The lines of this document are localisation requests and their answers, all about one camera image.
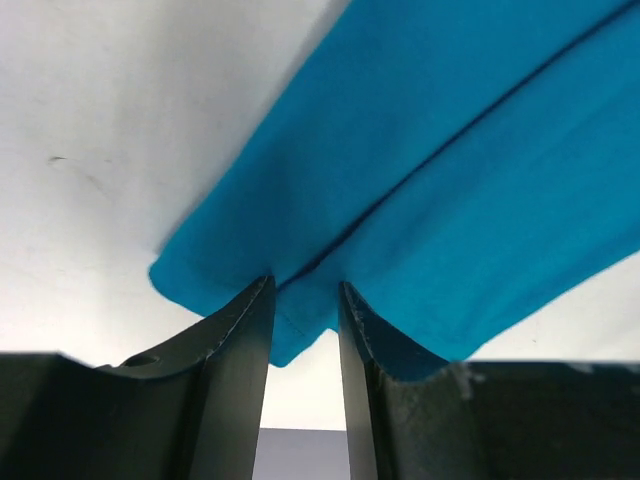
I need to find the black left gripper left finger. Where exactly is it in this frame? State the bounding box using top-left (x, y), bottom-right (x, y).
top-left (1, 277), bottom-right (276, 479)

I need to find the bright blue t-shirt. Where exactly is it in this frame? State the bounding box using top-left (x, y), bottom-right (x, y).
top-left (149, 1), bottom-right (639, 367)

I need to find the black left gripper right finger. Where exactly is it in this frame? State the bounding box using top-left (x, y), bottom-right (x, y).
top-left (339, 282), bottom-right (639, 479)

